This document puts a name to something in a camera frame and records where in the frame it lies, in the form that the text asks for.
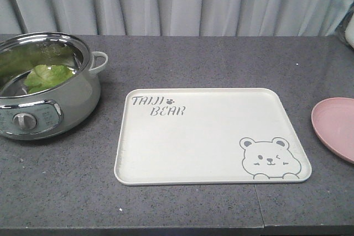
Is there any cream bear print tray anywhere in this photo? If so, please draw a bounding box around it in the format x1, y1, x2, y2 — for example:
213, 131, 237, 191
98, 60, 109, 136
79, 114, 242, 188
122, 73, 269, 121
114, 88, 312, 185

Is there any green lettuce leaf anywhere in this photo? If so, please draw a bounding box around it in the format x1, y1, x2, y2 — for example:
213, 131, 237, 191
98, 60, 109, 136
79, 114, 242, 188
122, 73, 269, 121
24, 65, 76, 94

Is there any pink round plate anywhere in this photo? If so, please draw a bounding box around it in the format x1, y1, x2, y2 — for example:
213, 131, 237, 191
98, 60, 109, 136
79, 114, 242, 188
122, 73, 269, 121
311, 97, 353, 163

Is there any white pleated curtain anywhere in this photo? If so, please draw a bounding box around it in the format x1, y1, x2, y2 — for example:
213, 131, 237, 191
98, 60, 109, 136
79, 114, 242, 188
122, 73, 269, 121
1, 0, 353, 36

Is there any pale green electric cooking pot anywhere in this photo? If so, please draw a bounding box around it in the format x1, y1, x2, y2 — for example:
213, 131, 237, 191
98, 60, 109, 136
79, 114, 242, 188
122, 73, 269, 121
1, 32, 108, 140

